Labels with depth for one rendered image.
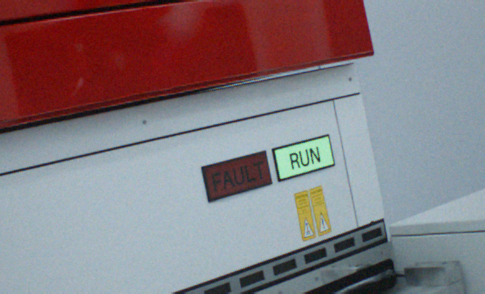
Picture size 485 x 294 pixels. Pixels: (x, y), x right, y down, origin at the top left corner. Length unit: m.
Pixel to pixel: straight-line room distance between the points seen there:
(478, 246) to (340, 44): 0.35
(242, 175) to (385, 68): 2.59
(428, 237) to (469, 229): 0.08
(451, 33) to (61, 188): 3.22
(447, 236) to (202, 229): 0.39
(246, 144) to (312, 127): 0.13
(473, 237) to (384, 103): 2.44
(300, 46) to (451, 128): 2.81
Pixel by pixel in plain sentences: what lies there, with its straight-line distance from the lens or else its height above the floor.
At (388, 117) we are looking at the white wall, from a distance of 3.97.
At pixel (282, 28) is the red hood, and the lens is 1.46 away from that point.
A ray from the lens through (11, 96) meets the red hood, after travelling 1.19.
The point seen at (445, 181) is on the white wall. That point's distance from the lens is 4.20.
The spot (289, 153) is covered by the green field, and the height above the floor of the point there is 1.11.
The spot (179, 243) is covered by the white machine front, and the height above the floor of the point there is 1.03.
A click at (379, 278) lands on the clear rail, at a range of 1.60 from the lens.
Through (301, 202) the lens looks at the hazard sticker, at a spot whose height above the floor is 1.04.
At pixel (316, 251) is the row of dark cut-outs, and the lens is 1.53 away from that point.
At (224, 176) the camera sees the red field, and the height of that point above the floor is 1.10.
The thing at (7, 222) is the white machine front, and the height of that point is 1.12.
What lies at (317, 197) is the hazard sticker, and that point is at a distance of 1.54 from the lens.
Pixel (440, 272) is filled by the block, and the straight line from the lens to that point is 1.54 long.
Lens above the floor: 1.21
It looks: 3 degrees down
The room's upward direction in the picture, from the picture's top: 11 degrees counter-clockwise
